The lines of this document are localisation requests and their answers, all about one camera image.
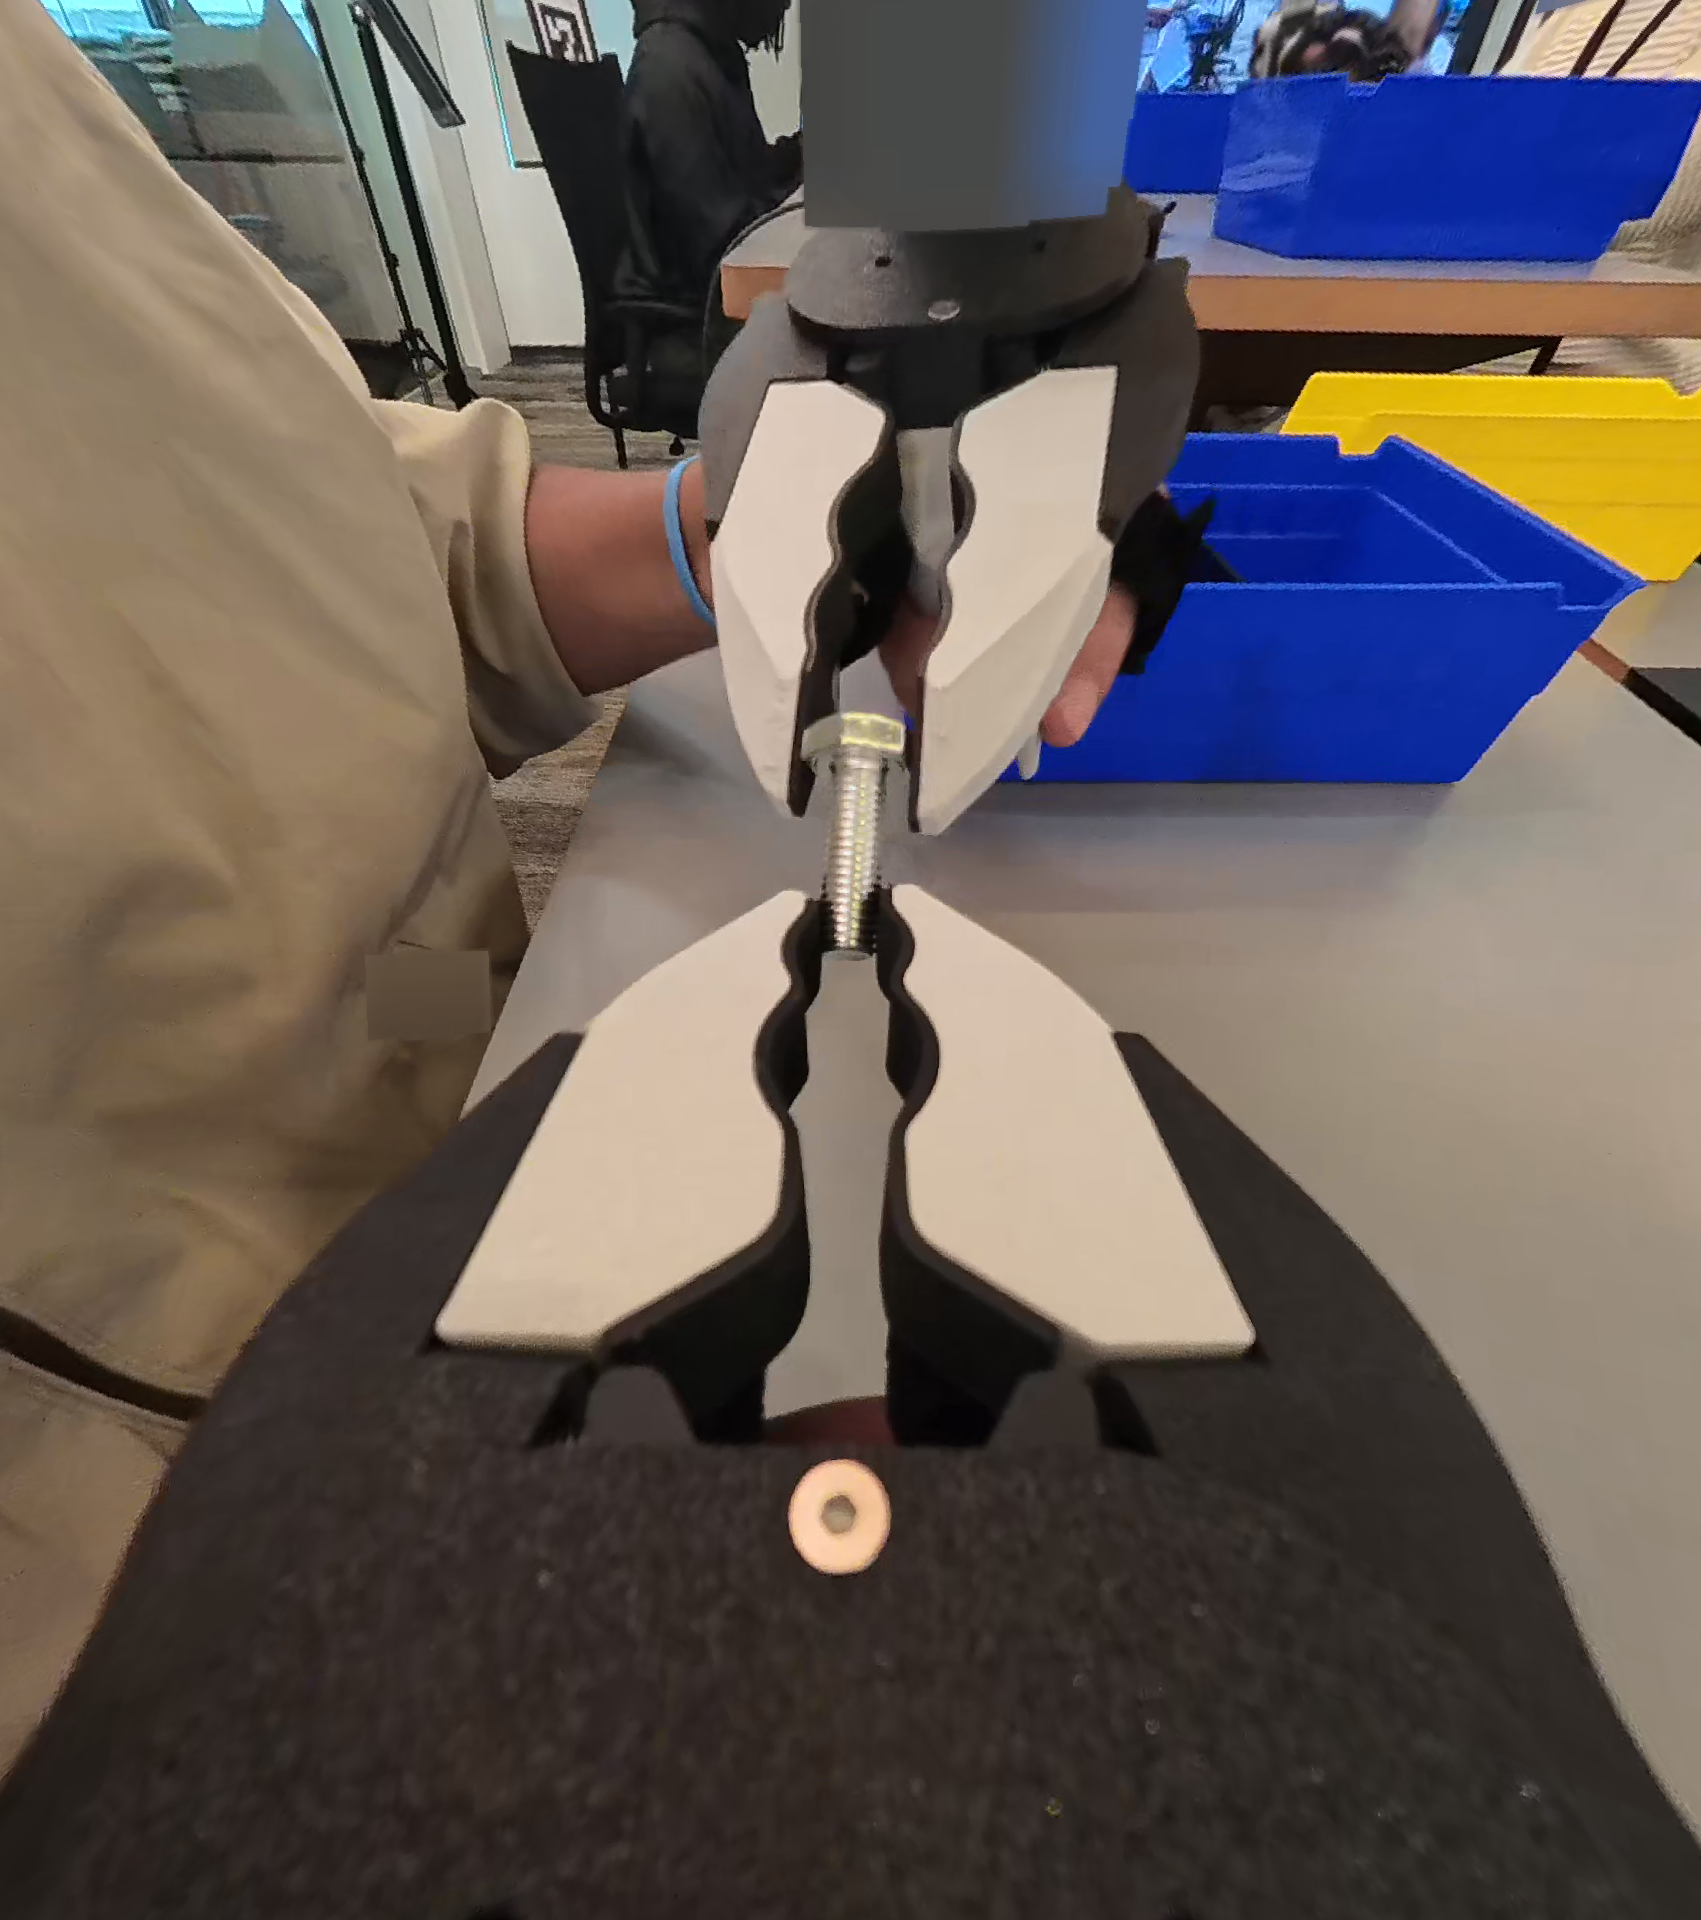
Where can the black office chair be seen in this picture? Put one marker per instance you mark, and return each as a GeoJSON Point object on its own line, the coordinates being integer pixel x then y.
{"type": "Point", "coordinates": [565, 165]}

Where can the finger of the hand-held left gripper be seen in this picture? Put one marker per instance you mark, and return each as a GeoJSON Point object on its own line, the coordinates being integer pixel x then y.
{"type": "Point", "coordinates": [766, 571]}
{"type": "Point", "coordinates": [1032, 571]}

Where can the person's left forearm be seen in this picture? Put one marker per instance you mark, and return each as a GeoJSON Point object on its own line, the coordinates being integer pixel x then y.
{"type": "Point", "coordinates": [595, 571]}

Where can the black white marker tag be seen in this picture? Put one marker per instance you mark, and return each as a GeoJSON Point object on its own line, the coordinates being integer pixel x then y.
{"type": "Point", "coordinates": [561, 27]}

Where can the person's left hand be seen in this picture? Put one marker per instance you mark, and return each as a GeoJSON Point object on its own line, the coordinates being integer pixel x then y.
{"type": "Point", "coordinates": [1087, 698]}

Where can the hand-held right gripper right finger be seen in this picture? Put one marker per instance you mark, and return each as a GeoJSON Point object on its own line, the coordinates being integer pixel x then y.
{"type": "Point", "coordinates": [1062, 1185]}

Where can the black tripod light stand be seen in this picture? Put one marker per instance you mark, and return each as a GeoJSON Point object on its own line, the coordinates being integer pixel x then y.
{"type": "Point", "coordinates": [411, 211]}

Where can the yellow storage bin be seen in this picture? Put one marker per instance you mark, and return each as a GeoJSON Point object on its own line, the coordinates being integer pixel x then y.
{"type": "Point", "coordinates": [1540, 451]}

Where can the blue divided storage bin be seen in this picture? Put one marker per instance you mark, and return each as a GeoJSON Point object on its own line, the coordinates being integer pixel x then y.
{"type": "Point", "coordinates": [1359, 675]}

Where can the steel hex bolt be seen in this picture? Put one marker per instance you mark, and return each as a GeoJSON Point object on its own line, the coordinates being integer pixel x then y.
{"type": "Point", "coordinates": [852, 841]}

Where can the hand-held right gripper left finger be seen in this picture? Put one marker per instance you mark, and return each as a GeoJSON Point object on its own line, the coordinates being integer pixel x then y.
{"type": "Point", "coordinates": [641, 1185]}

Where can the blue wristband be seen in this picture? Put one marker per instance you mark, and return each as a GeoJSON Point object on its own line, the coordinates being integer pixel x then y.
{"type": "Point", "coordinates": [677, 541]}

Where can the long blue storage bin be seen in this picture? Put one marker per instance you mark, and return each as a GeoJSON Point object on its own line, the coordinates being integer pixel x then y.
{"type": "Point", "coordinates": [1466, 173]}

